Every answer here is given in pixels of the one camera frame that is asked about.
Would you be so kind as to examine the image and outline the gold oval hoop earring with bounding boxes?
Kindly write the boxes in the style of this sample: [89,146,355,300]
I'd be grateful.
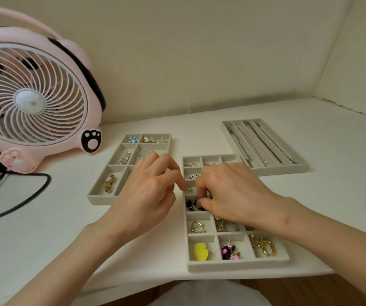
[250,233,264,249]
[262,240,278,257]

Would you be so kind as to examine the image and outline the grey earring grid tray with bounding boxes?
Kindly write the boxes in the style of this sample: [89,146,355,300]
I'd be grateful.
[182,153,291,273]

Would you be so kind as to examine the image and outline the grey bracelet tray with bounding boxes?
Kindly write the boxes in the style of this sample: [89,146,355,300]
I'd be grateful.
[87,133,172,206]

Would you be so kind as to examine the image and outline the person's right forearm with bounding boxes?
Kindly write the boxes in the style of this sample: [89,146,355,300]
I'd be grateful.
[278,199,366,306]

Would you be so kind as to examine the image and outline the silver chain necklace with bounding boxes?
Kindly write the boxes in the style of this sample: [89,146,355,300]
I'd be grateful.
[226,125,253,168]

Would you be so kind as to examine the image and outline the brown cord necklace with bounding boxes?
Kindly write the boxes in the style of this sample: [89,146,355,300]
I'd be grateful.
[243,121,285,165]

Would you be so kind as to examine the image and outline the silver necklace pink charm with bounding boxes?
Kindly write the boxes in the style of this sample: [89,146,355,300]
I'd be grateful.
[256,123,298,165]

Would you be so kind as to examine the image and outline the grey necklace tray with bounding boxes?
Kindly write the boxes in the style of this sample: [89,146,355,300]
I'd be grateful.
[220,118,310,177]

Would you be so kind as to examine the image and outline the gold chunky hoop earring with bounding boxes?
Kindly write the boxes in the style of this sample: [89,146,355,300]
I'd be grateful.
[214,216,241,232]

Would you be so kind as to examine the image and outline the black bow earrings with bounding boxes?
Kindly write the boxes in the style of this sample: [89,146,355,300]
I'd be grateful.
[186,199,206,213]

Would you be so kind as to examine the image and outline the pink animal-shaped desk fan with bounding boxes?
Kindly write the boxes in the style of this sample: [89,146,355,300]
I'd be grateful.
[0,1,107,174]

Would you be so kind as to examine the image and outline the person's left hand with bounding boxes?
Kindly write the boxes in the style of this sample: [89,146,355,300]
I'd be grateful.
[95,151,188,247]

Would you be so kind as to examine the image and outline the gold round-faced ring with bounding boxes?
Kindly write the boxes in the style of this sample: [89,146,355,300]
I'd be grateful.
[103,174,116,193]

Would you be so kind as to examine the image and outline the pink black bow earring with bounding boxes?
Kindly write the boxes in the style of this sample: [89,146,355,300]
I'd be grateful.
[221,238,241,261]

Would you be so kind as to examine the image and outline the white table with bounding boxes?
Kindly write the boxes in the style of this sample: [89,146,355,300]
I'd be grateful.
[0,98,366,306]

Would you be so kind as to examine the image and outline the person's right hand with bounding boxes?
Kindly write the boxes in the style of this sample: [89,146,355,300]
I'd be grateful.
[195,162,299,234]

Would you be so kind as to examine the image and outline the black power cable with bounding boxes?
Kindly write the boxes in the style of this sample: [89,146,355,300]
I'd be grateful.
[0,172,52,224]

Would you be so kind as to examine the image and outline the small pearl bead necklace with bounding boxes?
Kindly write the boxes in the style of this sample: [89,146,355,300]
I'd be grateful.
[237,126,269,167]

